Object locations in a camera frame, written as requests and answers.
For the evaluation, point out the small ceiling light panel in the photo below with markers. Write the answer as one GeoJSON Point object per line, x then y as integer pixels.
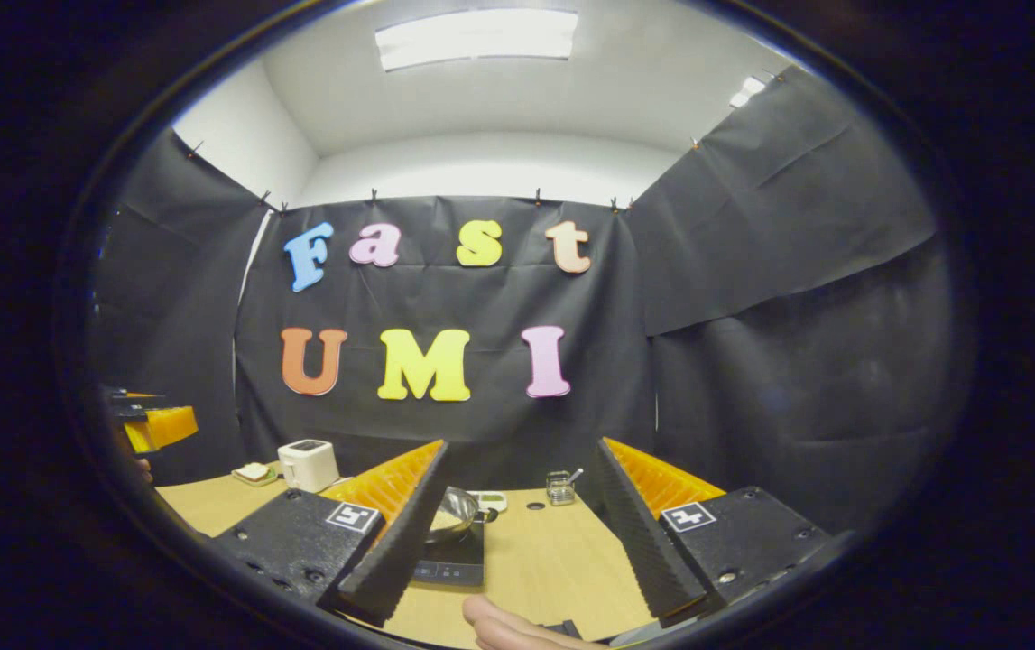
{"type": "Point", "coordinates": [748, 91]}

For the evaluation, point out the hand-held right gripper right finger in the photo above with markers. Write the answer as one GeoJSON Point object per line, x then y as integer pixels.
{"type": "Point", "coordinates": [648, 551]}

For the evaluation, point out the glass utensil holder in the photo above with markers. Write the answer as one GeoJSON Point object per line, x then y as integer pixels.
{"type": "Point", "coordinates": [559, 490]}

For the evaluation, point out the white toaster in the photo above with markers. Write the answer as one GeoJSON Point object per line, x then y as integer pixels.
{"type": "Point", "coordinates": [309, 468]}

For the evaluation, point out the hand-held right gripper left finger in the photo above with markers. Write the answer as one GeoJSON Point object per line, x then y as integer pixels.
{"type": "Point", "coordinates": [400, 551]}

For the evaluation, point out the green plate with bread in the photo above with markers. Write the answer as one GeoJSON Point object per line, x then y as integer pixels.
{"type": "Point", "coordinates": [254, 473]}

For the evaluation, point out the stainless steel pot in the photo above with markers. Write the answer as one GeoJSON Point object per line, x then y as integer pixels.
{"type": "Point", "coordinates": [454, 510]}

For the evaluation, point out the large ceiling light panel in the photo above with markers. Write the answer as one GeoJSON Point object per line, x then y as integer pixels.
{"type": "Point", "coordinates": [476, 38]}

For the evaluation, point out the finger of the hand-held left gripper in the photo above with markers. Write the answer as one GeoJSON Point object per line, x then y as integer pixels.
{"type": "Point", "coordinates": [170, 424]}

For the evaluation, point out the white divided plate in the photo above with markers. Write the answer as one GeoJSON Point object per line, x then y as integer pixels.
{"type": "Point", "coordinates": [492, 499]}

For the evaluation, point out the black induction cooktop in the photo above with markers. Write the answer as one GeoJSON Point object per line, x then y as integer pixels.
{"type": "Point", "coordinates": [458, 564]}

